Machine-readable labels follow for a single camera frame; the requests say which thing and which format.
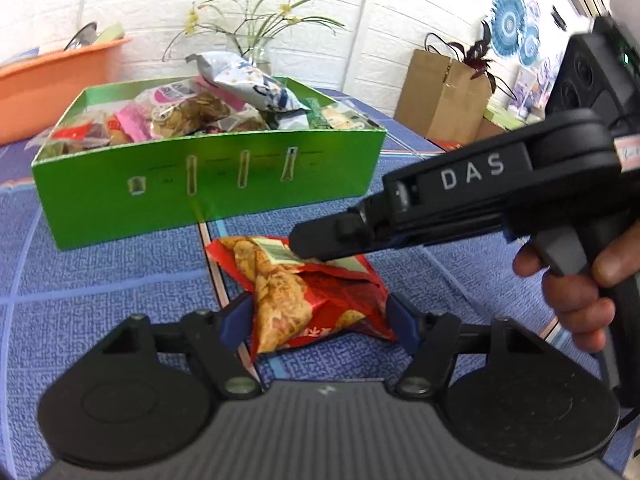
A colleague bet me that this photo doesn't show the red crinkled snack packet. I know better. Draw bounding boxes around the red crinkled snack packet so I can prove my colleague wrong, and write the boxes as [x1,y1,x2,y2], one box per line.
[205,235,398,357]

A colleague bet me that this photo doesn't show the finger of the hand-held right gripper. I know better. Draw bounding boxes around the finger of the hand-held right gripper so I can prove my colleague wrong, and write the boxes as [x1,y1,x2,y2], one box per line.
[289,197,508,265]

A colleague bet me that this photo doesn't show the yellow-flowered plant stems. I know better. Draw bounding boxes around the yellow-flowered plant stems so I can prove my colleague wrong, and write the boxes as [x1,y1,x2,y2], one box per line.
[162,0,346,61]

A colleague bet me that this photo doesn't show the person's right hand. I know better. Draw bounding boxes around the person's right hand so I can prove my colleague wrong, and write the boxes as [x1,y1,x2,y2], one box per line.
[514,225,640,354]

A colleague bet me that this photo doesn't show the small blue paper fan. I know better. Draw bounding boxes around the small blue paper fan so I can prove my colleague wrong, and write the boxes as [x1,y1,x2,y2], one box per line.
[520,25,542,67]

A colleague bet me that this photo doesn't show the glass pot lid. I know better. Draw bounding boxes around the glass pot lid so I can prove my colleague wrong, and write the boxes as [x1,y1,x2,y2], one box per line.
[64,21,98,51]

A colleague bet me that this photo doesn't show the printed picture card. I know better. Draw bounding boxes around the printed picture card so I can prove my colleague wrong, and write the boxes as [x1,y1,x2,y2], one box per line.
[510,67,549,111]

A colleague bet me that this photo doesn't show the large blue paper fan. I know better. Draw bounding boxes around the large blue paper fan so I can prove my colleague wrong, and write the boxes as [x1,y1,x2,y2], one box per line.
[490,0,527,57]

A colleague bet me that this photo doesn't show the light green bowl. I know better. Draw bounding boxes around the light green bowl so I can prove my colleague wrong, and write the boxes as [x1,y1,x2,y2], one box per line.
[92,24,126,47]

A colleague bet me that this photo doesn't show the instant noodle cup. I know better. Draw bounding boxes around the instant noodle cup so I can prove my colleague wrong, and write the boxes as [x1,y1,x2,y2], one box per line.
[0,47,41,67]

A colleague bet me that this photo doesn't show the pile of assorted snack packets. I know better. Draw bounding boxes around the pile of assorted snack packets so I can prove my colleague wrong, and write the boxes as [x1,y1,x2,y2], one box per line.
[25,51,381,161]

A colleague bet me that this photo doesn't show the blue plaid tablecloth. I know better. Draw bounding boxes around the blue plaid tablecloth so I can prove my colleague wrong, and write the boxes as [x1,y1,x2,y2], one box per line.
[0,87,640,480]

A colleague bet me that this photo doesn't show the orange plastic basin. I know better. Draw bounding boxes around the orange plastic basin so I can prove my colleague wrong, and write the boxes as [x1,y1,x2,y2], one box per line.
[0,35,133,147]

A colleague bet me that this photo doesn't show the brown paper bag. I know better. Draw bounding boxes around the brown paper bag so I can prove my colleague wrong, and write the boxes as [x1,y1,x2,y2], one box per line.
[395,49,493,143]

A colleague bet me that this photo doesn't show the purple-leaved plant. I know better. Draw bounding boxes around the purple-leaved plant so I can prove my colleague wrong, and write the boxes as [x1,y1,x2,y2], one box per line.
[425,20,518,102]

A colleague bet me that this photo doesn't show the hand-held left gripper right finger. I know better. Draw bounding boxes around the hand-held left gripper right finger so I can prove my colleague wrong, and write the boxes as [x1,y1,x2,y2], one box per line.
[386,292,538,396]

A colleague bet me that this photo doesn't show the round glass vase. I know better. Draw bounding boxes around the round glass vase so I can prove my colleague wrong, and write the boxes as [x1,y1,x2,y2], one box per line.
[227,35,273,78]

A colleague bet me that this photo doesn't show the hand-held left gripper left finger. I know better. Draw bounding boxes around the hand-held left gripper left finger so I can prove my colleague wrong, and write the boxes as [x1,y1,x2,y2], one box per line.
[102,292,263,399]

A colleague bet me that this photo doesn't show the flat green box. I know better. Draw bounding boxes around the flat green box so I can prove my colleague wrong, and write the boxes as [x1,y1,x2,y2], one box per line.
[482,102,546,133]

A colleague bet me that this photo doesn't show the green cardboard box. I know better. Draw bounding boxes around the green cardboard box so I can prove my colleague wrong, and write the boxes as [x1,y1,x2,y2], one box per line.
[31,76,388,251]

